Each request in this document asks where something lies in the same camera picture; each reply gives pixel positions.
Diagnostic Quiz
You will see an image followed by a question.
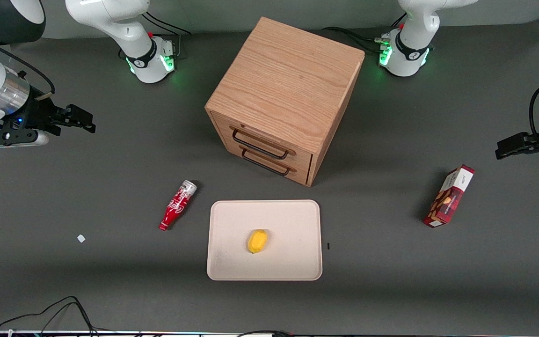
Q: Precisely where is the wooden drawer front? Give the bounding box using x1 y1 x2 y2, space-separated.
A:
210 112 314 173
223 140 312 186

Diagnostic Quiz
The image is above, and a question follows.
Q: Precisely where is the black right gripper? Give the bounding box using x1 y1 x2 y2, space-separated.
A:
3 95 96 137

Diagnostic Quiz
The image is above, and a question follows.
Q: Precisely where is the black floor cable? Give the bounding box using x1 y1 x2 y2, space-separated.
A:
40 302 106 336
237 330 293 337
0 296 93 336

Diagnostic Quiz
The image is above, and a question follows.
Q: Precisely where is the red snack box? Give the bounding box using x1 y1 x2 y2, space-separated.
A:
422 164 476 228

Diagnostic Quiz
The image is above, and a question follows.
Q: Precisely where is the black metal drawer handle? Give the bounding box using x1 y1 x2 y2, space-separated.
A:
241 149 292 176
232 129 290 160

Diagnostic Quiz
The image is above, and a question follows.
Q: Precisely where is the yellow lemon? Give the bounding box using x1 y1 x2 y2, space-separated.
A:
247 229 269 254

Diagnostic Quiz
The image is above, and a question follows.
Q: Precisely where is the wooden drawer cabinet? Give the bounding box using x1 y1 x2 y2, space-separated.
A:
204 17 365 187

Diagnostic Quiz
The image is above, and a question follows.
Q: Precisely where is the black right base cable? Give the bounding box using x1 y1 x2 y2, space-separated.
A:
141 13 181 60
148 11 193 36

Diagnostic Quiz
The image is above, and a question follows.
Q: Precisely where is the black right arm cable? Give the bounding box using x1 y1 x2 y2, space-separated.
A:
0 30 56 94

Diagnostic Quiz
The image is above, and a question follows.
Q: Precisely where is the red coke bottle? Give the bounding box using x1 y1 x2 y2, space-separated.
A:
159 180 198 231

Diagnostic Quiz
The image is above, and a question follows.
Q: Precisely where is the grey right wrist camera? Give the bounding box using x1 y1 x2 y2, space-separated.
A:
0 130 50 148

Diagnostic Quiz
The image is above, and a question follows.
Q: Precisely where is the beige plastic tray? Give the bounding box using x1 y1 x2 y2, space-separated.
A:
206 200 323 281

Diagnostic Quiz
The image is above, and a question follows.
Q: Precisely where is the black left base cable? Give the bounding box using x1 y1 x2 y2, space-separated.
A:
321 14 408 53

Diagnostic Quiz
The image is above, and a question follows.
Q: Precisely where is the black base cable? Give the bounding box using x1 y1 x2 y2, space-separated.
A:
321 14 408 53
141 13 181 60
148 11 193 36

